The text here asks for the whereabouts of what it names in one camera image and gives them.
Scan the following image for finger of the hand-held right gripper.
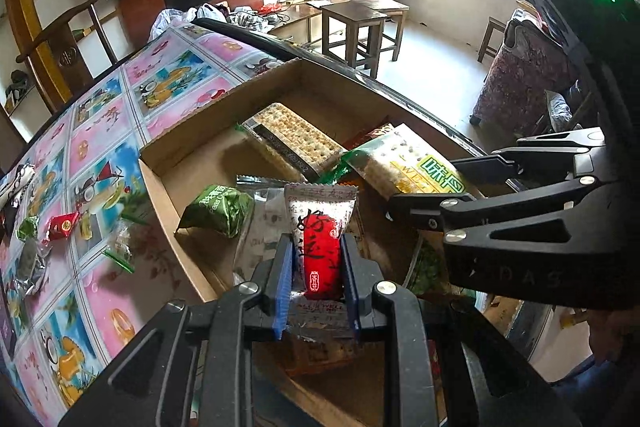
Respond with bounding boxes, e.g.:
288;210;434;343
450;129;608;195
386;177;626;260

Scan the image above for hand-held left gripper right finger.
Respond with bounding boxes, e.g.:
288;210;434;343
341;234;583;427

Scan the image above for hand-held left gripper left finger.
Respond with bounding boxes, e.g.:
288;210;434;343
60;234;296;427

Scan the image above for white red snack packet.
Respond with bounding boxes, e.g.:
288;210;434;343
284;182;360;343

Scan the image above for cracker packet with green label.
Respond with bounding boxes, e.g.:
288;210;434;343
342;123;477;200

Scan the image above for large green pea snack packet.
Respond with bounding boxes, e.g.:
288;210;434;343
402;237;481;303

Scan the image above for clear silver snack packet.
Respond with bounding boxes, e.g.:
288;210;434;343
232;174;301;285

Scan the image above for orange biscuit stick packet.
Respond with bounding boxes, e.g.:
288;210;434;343
280;337;368;378

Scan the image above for brown red snack packet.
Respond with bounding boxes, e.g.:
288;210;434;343
342;123;396;152

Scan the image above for shallow cardboard box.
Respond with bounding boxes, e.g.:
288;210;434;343
137;58;526;427

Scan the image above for clear snack packet green ends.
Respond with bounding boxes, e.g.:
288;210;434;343
101;218;137;275

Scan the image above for red snack packet gold emblem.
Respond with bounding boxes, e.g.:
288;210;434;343
44;211;82;243

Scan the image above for dark silver foil snack packet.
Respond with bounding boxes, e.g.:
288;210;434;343
7;238;52;299

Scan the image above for tiny green snack packet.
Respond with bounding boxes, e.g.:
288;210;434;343
16;216;41;242

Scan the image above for person's right forearm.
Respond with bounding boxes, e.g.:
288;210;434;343
550;307;640;388

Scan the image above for grey blue cloth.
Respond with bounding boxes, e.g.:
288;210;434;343
545;89;576;132

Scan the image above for small green pea snack packet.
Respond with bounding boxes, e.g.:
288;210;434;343
176;184;256;239

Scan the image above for small wooden chair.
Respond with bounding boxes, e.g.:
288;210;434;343
477;17;508;64

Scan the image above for clear cracker packet green end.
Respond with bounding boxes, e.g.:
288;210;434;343
235;103;349;182

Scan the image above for brown wooden stool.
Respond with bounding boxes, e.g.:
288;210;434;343
320;1;388;80
360;0;412;62

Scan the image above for low wooden television cabinet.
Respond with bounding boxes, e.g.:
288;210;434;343
257;0;353;45

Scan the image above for pink fruit print tablecloth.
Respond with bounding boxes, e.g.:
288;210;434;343
0;23;291;427

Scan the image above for plaid cloth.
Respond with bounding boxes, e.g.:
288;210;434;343
232;6;273;34

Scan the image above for black white patterned pouch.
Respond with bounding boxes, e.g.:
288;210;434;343
0;163;36;210

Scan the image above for dark wooden armchair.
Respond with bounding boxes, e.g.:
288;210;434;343
15;0;123;112

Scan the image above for pair of shoes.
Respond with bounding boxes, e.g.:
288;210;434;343
4;69;32;114

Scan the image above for white wall shelf unit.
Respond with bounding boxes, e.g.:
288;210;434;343
0;0;131;128

